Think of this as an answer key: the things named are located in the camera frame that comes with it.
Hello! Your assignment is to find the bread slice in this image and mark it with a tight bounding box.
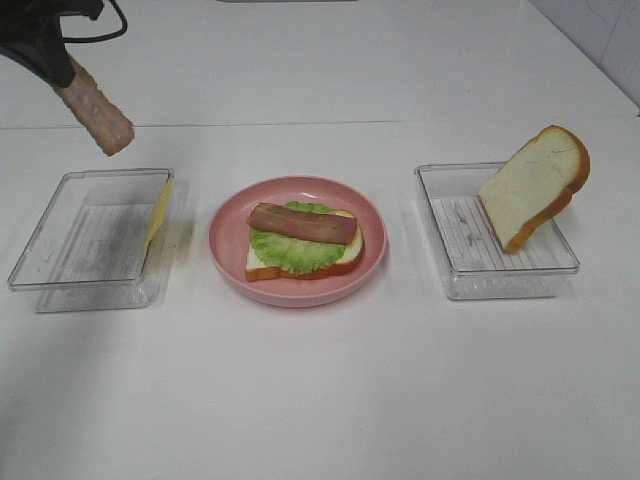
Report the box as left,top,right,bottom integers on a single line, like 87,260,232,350
478,125,591,253
245,201,364,282

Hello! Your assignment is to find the clear plastic tray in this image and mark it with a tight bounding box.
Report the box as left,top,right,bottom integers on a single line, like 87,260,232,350
8,168,174,313
414,162,580,301

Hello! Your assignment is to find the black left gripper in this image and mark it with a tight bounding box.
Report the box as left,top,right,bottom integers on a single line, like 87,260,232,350
1,0,103,88

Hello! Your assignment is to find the green lettuce leaf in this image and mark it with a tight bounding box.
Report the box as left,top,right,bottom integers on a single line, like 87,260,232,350
245,225,363,278

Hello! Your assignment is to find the left clear plastic tray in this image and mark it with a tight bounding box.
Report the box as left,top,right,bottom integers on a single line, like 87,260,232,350
8,168,174,313

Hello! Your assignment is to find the pink round plate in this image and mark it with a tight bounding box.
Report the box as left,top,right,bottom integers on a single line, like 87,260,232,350
208,176,388,308

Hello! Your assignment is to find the right clear plastic tray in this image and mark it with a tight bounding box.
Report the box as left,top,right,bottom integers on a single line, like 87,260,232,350
414,162,580,301

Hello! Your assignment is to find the yellow cheese slice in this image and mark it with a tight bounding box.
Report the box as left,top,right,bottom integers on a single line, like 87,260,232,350
144,177,174,255

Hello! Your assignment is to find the bacon strip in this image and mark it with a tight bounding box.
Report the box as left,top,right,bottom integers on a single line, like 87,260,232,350
247,203,357,245
54,57,135,156

